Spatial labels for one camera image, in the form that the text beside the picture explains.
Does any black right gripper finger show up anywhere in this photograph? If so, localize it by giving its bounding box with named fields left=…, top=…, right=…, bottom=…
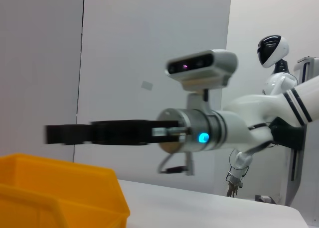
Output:
left=44, top=123, right=94, bottom=145

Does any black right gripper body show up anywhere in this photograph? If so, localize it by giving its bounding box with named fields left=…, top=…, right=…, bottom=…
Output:
left=89, top=119, right=180, bottom=146

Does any yellow plastic storage bin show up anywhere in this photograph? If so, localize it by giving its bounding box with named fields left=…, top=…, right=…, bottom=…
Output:
left=0, top=152, right=131, bottom=228

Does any tan humanoid robot hand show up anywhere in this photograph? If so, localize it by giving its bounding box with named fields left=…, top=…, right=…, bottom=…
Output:
left=225, top=173, right=244, bottom=198

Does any small grey box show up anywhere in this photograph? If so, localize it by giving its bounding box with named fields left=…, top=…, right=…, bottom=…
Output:
left=255, top=195, right=275, bottom=203

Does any humanoid robot head black visor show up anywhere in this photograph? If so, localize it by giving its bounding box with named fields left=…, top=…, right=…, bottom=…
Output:
left=257, top=35, right=290, bottom=74

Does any right wrist connector cable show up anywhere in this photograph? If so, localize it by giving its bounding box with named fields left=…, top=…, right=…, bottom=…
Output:
left=152, top=127, right=195, bottom=176

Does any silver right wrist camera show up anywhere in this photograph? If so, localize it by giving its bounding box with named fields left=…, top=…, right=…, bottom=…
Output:
left=165, top=48, right=239, bottom=91

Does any black wall mount block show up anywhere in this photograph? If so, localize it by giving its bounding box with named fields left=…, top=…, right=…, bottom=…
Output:
left=269, top=117, right=305, bottom=151

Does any grey vertical stand rail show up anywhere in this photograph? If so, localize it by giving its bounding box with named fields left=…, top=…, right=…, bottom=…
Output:
left=286, top=56, right=319, bottom=224

